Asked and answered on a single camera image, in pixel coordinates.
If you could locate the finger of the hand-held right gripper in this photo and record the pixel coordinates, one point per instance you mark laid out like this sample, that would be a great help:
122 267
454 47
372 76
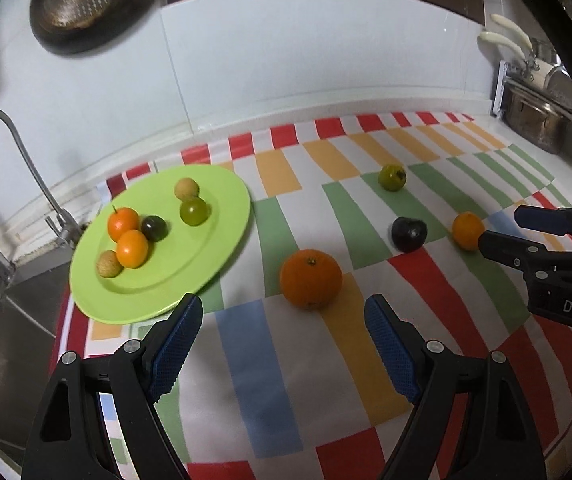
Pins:
511 249
541 219

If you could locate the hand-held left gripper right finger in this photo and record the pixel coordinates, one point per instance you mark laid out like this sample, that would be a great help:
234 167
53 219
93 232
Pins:
391 355

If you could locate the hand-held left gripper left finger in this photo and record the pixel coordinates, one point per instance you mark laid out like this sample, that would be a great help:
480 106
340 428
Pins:
176 355

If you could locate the green plate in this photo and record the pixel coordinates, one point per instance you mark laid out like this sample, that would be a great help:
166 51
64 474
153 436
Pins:
191 260

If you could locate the dark purple plum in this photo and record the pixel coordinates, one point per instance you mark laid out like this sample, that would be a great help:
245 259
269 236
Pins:
408 234
154 227

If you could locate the large orange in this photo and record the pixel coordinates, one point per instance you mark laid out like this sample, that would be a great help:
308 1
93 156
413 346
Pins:
311 279

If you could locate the brown kiwi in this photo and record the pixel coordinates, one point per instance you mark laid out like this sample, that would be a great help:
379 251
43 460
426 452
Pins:
109 263
186 188

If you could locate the green plum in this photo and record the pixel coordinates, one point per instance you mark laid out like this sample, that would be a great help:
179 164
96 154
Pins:
194 210
392 177

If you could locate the stemmed orange tangerine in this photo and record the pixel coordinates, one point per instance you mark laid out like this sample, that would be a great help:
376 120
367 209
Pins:
123 225

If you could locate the steel cooking pot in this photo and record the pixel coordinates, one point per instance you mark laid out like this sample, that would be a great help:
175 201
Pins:
533 117

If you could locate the striped colourful table mat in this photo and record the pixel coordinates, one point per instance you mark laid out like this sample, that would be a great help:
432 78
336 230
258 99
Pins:
291 385

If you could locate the white knife rack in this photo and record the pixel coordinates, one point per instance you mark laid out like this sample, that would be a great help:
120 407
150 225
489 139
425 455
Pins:
498 90

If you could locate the steel ladle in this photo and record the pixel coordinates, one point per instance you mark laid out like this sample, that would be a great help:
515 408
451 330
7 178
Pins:
561 82

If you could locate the steel kitchen sink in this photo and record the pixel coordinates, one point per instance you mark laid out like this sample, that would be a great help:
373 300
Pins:
11 350

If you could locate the thin chrome faucet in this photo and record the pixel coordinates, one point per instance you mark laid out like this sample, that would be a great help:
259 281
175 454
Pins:
31 170

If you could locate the black frying pan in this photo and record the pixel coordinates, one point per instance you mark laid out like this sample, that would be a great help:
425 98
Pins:
66 45

